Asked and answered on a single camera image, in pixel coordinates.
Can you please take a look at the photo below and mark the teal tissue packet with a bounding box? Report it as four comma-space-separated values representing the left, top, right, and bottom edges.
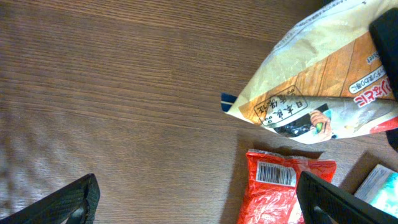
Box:
354, 164, 397, 217

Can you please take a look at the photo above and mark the yellow wet wipes pack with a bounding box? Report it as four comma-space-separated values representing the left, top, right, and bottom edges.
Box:
221, 0, 397, 144

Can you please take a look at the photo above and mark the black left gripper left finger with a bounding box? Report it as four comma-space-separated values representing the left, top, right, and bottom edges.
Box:
1, 174, 100, 224

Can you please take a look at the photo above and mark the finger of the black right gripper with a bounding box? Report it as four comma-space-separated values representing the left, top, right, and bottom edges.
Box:
369, 7, 397, 99

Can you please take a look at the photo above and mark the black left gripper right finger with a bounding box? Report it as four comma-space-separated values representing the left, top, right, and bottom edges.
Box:
296, 171, 397, 224

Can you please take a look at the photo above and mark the red snack packet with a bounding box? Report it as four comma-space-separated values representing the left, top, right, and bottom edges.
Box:
237, 149, 336, 224

